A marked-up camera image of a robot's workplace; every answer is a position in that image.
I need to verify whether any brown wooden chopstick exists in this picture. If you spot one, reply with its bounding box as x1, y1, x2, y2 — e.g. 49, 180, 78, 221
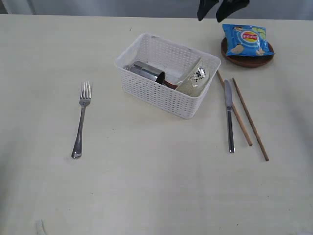
232, 78, 269, 162
217, 70, 253, 146

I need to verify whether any white patterned ceramic bowl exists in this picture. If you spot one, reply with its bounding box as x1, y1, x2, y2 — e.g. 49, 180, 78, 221
175, 57, 210, 97

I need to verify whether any dark brown round plate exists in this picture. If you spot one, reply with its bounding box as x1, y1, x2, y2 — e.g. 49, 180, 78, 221
221, 37, 274, 68

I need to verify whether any stainless steel cup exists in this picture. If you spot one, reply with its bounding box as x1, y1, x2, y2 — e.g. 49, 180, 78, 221
129, 61, 166, 85

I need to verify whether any white plastic perforated basket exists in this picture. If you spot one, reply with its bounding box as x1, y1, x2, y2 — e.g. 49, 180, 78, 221
115, 33, 221, 119

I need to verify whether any silver table knife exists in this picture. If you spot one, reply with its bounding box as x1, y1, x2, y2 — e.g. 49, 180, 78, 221
224, 79, 235, 153

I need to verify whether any silver metal fork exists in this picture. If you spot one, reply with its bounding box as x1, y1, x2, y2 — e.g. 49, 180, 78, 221
71, 81, 92, 159

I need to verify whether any blue Lays chips bag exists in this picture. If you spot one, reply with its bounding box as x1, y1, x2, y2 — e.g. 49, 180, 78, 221
223, 24, 274, 57

